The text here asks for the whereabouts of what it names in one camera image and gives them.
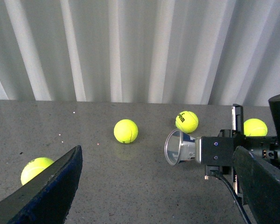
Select far left yellow tennis ball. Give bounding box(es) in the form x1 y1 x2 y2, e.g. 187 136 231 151
21 157 54 185

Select tennis ball with black logo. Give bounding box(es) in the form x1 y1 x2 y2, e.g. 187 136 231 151
175 111 199 133

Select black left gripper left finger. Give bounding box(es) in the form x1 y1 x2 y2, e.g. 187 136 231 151
0 146 83 224

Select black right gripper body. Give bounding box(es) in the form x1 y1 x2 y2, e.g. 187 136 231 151
218 128 280 194

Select white pleated curtain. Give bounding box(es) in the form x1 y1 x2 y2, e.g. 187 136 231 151
0 0 280 106

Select Wilson tennis ball can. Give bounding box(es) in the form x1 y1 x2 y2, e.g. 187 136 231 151
164 129 196 166

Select plain yellow tennis ball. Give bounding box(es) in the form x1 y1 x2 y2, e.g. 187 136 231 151
113 119 138 144

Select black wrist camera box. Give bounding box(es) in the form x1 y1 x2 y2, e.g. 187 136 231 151
195 136 234 167

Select black camera cable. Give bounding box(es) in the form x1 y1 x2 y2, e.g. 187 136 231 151
210 169 252 224

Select Wilson 3 tennis ball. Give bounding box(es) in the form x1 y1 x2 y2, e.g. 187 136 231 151
244 118 268 137

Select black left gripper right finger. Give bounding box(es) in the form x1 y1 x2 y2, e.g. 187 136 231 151
233 146 280 224

